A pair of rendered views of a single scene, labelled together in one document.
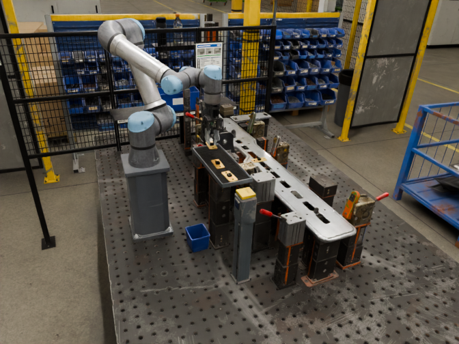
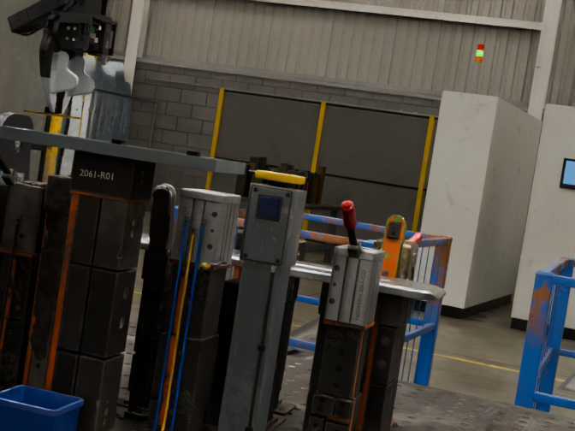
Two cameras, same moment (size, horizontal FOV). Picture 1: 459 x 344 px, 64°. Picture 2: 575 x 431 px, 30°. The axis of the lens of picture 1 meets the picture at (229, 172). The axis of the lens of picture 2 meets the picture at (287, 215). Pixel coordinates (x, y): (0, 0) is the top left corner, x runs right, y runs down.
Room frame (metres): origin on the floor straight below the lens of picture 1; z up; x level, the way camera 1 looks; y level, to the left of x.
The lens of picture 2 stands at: (0.21, 1.11, 1.18)
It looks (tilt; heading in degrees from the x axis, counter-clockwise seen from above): 3 degrees down; 310
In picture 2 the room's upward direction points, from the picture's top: 9 degrees clockwise
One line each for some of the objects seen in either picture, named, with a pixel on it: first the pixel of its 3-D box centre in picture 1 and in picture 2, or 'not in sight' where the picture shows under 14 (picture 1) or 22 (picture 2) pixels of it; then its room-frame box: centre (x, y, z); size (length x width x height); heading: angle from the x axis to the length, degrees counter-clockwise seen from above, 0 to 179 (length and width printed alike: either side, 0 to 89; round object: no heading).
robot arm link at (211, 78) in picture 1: (212, 79); not in sight; (1.55, 0.09, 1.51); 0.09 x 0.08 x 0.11; 63
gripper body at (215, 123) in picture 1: (213, 115); (81, 14); (1.54, 0.08, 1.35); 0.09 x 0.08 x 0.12; 18
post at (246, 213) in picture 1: (242, 239); (256, 335); (1.23, -0.07, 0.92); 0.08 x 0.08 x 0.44; 25
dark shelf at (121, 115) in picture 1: (175, 109); not in sight; (2.54, 0.40, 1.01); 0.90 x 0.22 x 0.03; 115
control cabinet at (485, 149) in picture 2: not in sight; (483, 184); (5.69, -8.28, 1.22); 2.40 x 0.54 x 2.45; 108
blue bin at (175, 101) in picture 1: (175, 98); not in sight; (2.54, 0.40, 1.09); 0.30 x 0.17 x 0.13; 111
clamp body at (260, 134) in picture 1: (255, 146); not in sight; (2.27, -0.17, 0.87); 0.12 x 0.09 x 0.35; 115
